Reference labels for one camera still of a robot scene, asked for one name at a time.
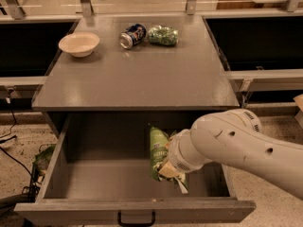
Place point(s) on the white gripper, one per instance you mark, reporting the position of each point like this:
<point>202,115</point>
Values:
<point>177,157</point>

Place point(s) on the green jalapeno chip bag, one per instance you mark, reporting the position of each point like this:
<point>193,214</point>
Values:
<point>158,156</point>

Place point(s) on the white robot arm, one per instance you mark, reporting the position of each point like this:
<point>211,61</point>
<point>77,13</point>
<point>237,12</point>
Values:
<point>234,138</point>

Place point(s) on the open grey top drawer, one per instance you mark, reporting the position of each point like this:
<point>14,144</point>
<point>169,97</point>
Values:
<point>101,166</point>

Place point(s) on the crumpled green snack bag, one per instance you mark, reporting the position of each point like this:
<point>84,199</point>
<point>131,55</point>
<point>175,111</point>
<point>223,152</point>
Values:
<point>163,35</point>

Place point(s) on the green bag on floor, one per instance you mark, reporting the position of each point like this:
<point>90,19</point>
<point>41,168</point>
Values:
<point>42,159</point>

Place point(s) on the grey cabinet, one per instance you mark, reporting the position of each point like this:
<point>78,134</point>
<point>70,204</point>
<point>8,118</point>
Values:
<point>188,76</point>

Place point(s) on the blue soda can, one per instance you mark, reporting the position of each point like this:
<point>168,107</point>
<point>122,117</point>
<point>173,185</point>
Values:
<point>132,36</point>

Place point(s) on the white ceramic bowl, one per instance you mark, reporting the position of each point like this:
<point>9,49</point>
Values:
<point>79,44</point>

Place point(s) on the wooden box background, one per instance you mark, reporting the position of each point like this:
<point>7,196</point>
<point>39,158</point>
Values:
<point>246,4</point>

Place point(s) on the black drawer handle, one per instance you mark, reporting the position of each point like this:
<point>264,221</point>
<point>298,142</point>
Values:
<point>122,221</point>

